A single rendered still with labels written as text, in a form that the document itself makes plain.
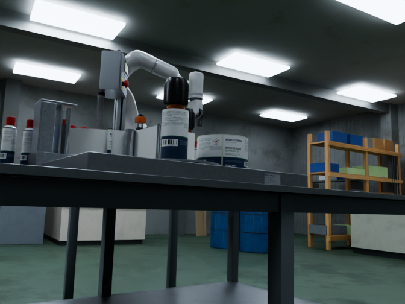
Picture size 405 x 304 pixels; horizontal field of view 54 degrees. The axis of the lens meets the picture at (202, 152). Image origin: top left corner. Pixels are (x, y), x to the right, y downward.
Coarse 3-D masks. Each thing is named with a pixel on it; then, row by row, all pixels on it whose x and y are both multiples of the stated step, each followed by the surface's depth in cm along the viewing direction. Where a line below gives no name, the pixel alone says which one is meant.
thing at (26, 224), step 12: (0, 216) 681; (12, 216) 690; (24, 216) 700; (36, 216) 710; (0, 228) 679; (12, 228) 688; (24, 228) 698; (36, 228) 708; (0, 240) 677; (12, 240) 686; (24, 240) 696; (36, 240) 705
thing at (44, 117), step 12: (36, 108) 154; (48, 108) 150; (60, 108) 154; (36, 120) 152; (48, 120) 149; (60, 120) 152; (36, 132) 150; (48, 132) 149; (60, 132) 152; (36, 144) 148; (48, 144) 148; (36, 156) 145; (48, 156) 148; (60, 156) 150
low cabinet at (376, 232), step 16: (352, 224) 724; (368, 224) 695; (384, 224) 668; (400, 224) 643; (352, 240) 721; (368, 240) 692; (384, 240) 666; (400, 240) 641; (384, 256) 666; (400, 256) 641
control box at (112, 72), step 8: (104, 56) 186; (112, 56) 186; (120, 56) 186; (104, 64) 185; (112, 64) 185; (120, 64) 185; (104, 72) 185; (112, 72) 185; (120, 72) 185; (104, 80) 184; (112, 80) 184; (120, 80) 185; (104, 88) 184; (112, 88) 184; (120, 88) 184; (112, 96) 195; (120, 96) 194
